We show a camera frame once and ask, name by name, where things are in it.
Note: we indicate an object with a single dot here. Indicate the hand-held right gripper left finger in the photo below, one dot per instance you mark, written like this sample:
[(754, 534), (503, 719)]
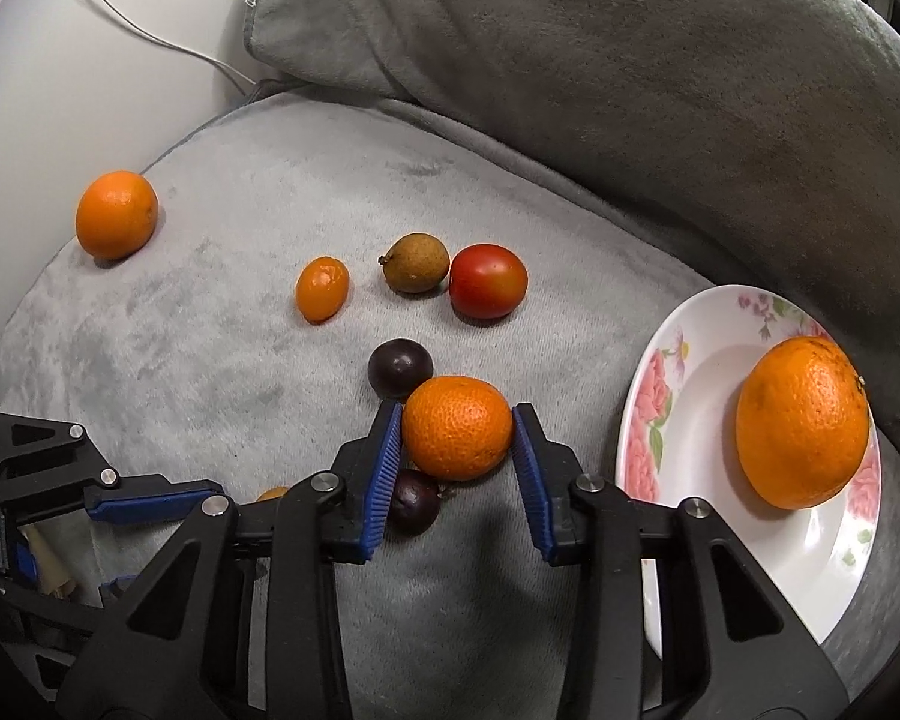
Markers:
[(379, 480)]

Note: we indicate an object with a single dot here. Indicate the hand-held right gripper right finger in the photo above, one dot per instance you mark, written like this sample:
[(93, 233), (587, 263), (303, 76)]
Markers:
[(534, 480)]

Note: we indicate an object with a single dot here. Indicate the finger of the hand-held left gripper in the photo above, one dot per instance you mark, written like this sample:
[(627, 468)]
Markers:
[(45, 606), (150, 504)]

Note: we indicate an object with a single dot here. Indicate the dark purple passion fruit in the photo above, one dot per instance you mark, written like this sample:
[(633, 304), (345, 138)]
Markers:
[(416, 506), (397, 366)]

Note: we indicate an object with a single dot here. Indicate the small orange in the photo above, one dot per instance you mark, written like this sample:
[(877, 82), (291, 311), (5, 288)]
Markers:
[(457, 427)]

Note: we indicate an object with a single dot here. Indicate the floral white plate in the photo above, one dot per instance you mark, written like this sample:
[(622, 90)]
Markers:
[(690, 390)]

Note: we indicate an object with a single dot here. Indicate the orange kumquat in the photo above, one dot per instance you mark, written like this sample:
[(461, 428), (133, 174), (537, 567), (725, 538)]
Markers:
[(322, 290), (272, 496)]

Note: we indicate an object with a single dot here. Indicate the brown longan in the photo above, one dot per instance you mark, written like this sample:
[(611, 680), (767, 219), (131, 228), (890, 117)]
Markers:
[(418, 264)]

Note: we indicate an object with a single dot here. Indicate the grey plush blanket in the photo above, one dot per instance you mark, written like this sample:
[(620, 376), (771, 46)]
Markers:
[(232, 390)]

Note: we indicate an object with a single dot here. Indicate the red tomato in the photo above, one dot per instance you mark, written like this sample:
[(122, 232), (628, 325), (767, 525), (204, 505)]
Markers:
[(489, 281)]

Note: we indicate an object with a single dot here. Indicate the large orange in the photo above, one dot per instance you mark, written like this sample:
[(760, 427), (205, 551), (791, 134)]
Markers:
[(802, 424)]

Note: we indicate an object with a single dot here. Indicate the smooth round orange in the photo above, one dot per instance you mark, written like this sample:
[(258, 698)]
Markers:
[(116, 214)]

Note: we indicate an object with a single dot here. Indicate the grey pillow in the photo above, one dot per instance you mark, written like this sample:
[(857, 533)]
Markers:
[(570, 52)]

